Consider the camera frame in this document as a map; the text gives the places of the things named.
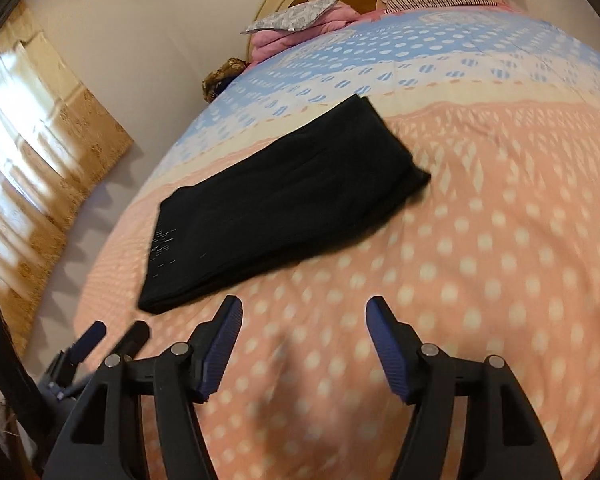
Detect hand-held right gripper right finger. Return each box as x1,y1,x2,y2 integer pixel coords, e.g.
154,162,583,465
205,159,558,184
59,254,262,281
366,296,563,480

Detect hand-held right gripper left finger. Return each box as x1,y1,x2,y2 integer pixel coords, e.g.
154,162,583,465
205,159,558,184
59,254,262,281
42,296,243,480

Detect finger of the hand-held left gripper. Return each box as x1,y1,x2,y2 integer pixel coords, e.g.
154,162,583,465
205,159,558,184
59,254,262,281
62,321,107,366
115,321,151,361

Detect black pants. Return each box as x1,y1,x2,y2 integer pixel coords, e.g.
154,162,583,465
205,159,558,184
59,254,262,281
137,94,432,315

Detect polka-dot pink blue bed cover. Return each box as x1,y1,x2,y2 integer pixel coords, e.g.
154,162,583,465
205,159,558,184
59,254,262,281
75,10,600,480

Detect beige floral side window curtain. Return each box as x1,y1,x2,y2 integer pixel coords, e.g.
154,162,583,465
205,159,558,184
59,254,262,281
0,0,135,356

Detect brown patterned bag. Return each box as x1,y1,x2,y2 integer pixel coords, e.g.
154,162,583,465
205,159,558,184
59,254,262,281
201,57,248,103

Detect pink folded blanket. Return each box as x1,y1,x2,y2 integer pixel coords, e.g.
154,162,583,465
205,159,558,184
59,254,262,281
250,2,386,63

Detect grey patterned pillow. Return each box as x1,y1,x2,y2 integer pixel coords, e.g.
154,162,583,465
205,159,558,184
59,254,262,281
240,0,340,36

